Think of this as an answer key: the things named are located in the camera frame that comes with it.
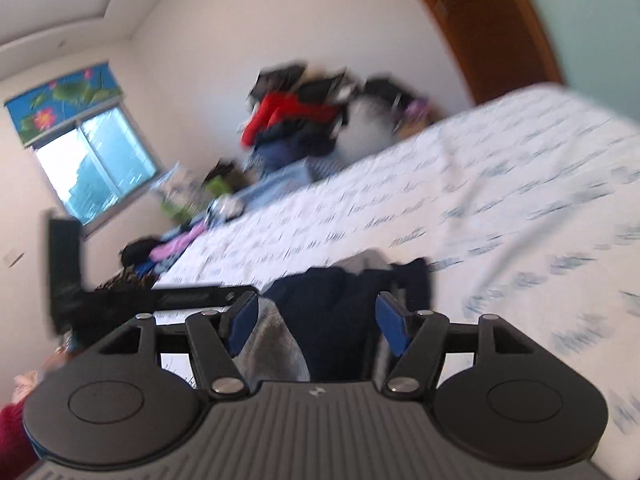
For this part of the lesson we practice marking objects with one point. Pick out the person's left forearm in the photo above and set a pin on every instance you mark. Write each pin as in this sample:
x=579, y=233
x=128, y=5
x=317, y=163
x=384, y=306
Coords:
x=14, y=440

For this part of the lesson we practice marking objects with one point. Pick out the purple cloth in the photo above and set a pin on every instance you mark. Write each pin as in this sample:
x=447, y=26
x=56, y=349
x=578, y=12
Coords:
x=417, y=109

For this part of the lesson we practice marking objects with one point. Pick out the dark bag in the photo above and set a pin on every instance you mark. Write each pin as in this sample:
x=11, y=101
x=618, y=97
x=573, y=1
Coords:
x=220, y=169

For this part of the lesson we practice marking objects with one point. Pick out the pink cloth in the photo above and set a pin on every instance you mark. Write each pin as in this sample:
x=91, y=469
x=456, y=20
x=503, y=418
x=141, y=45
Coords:
x=177, y=245

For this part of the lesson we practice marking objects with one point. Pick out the red jacket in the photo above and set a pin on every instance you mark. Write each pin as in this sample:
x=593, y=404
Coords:
x=277, y=110

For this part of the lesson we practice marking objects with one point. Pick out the floral window blind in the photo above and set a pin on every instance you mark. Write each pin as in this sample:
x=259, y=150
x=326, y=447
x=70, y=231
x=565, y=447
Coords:
x=65, y=102

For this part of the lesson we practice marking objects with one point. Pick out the grey plastic bag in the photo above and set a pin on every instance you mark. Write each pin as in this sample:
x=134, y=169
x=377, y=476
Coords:
x=367, y=130

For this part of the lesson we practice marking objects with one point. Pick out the royal blue garment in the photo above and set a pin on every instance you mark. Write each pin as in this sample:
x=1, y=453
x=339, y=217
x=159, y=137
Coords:
x=147, y=269

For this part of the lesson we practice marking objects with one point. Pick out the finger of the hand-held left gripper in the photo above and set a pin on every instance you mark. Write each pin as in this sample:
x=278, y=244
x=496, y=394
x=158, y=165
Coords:
x=200, y=297

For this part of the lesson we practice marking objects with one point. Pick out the white wall switch plate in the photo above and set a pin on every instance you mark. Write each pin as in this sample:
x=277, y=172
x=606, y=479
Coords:
x=13, y=259

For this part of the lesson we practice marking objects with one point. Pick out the sliding glass window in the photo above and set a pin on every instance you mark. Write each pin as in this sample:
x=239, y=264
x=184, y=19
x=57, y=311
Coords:
x=95, y=170

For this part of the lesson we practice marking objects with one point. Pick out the green plastic chair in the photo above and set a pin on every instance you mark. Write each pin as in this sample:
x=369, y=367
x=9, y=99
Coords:
x=220, y=187

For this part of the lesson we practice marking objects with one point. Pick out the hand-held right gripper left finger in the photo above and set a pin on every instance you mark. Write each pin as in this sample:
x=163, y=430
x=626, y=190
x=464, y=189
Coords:
x=245, y=321

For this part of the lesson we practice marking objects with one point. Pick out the floral pillow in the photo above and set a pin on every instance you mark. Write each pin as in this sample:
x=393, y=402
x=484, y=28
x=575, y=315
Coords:
x=172, y=182

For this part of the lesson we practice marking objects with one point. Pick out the black backpack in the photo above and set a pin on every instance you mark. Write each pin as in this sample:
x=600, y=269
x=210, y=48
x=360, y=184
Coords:
x=390, y=91

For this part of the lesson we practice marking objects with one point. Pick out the wooden door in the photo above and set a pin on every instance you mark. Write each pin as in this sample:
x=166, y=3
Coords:
x=490, y=20

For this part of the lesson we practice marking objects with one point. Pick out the navy and grey knit sweater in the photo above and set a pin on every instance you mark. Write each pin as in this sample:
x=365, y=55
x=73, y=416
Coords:
x=330, y=320

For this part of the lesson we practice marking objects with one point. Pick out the black patterned jacket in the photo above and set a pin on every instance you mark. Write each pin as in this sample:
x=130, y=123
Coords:
x=290, y=77

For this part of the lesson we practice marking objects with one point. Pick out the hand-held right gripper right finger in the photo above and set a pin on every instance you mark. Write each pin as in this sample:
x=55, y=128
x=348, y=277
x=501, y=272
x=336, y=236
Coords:
x=392, y=326

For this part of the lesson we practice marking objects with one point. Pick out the white script-printed quilt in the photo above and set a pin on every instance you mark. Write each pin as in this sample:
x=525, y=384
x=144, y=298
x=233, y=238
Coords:
x=500, y=185

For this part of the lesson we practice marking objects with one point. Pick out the navy blue jacket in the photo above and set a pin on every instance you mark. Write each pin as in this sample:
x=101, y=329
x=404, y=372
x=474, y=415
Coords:
x=295, y=147

